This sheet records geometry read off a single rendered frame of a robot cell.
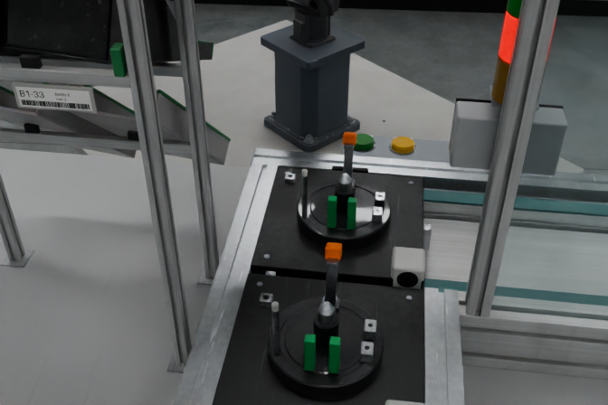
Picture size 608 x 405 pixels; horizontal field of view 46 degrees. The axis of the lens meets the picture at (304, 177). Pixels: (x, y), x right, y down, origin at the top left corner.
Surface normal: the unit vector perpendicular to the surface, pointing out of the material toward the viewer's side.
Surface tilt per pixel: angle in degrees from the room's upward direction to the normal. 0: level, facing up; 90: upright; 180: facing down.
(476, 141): 90
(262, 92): 0
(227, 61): 0
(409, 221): 0
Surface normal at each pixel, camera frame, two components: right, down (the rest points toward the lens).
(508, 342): -0.13, 0.59
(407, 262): 0.00, -0.81
